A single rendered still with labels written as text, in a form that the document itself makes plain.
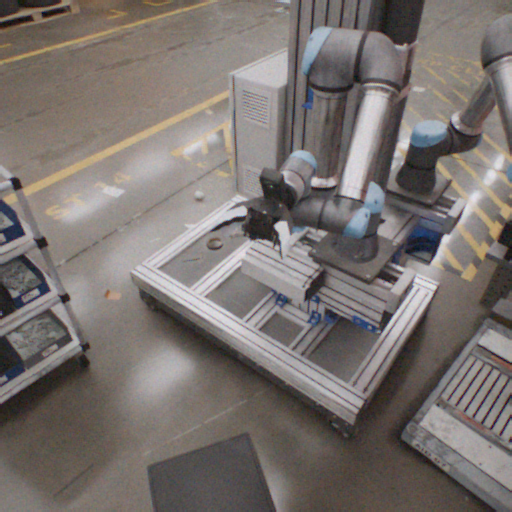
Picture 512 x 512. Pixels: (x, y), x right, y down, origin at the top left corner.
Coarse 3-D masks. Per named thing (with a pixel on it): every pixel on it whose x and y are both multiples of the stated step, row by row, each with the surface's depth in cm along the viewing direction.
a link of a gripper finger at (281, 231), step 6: (282, 222) 88; (276, 228) 86; (282, 228) 86; (276, 234) 86; (282, 234) 85; (288, 234) 85; (282, 240) 84; (288, 240) 84; (282, 246) 83; (288, 246) 84; (282, 252) 82; (282, 258) 82
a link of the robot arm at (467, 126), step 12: (480, 84) 148; (480, 96) 148; (492, 96) 146; (468, 108) 154; (480, 108) 151; (492, 108) 151; (456, 120) 160; (468, 120) 156; (480, 120) 155; (456, 132) 160; (468, 132) 158; (480, 132) 160; (456, 144) 162; (468, 144) 163
